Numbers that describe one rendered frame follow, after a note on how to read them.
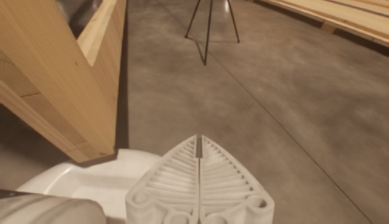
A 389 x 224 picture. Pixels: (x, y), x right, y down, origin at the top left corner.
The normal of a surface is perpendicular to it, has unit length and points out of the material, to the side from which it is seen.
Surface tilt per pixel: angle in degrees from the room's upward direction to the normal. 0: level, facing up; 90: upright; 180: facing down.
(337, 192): 0
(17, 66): 88
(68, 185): 73
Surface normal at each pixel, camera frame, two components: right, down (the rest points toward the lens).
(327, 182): 0.00, -0.69
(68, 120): 0.31, 0.66
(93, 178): -0.04, 0.44
